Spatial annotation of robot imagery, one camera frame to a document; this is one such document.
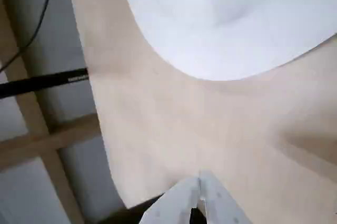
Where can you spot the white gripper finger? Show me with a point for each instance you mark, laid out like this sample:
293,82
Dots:
218,208
173,203

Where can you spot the black metal bar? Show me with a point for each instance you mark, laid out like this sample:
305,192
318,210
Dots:
39,83

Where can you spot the white round plate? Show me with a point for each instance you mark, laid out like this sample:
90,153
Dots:
210,37

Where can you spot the wooden lattice frame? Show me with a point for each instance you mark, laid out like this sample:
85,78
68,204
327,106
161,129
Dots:
65,134

